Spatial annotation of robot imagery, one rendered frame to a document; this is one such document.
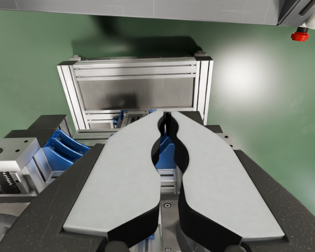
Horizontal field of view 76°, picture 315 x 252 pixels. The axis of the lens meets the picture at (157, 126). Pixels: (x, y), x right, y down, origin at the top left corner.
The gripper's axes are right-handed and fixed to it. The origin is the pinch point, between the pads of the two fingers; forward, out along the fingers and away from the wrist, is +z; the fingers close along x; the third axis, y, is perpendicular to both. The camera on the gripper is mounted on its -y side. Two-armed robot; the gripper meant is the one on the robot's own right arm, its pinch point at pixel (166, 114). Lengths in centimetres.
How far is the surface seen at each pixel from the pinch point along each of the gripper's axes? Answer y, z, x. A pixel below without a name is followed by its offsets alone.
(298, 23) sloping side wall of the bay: -3.5, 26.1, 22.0
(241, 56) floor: 23, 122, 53
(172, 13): -3.9, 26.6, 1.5
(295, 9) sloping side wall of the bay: -5.4, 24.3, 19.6
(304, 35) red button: 0, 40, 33
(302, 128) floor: 74, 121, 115
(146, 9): -4.3, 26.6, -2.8
